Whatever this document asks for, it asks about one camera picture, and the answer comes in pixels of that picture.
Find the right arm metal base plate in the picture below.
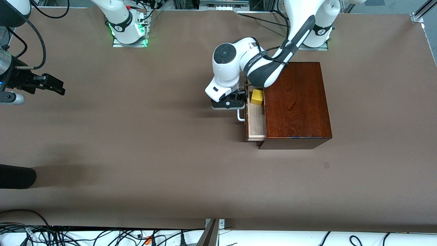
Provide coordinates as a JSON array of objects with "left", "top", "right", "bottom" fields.
[{"left": 113, "top": 17, "right": 148, "bottom": 47}]

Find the wooden drawer with white handle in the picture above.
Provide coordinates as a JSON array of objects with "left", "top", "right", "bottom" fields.
[{"left": 238, "top": 85, "right": 267, "bottom": 142}]

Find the dark brown wooden cabinet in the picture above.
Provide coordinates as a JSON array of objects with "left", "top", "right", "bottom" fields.
[{"left": 258, "top": 62, "right": 333, "bottom": 150}]

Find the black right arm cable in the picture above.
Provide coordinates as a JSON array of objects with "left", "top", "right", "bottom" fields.
[{"left": 15, "top": 10, "right": 47, "bottom": 70}]

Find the black cable loop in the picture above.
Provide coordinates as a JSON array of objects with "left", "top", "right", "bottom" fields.
[{"left": 0, "top": 209, "right": 52, "bottom": 229}]

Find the black cable tangle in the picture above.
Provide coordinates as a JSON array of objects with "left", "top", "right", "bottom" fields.
[{"left": 0, "top": 222, "right": 205, "bottom": 246}]

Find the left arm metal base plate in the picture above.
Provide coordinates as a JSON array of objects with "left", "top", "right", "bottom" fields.
[{"left": 300, "top": 40, "right": 329, "bottom": 51}]

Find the long black table cable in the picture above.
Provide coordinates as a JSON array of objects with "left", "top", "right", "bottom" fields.
[{"left": 238, "top": 12, "right": 288, "bottom": 28}]

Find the black cylinder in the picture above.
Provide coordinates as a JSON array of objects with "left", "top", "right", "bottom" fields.
[{"left": 0, "top": 164, "right": 37, "bottom": 189}]

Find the aluminium corner profile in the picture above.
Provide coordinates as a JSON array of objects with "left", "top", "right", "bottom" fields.
[{"left": 411, "top": 0, "right": 431, "bottom": 24}]

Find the grey diagonal strut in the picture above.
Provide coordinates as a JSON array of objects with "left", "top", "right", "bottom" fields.
[{"left": 196, "top": 219, "right": 219, "bottom": 246}]

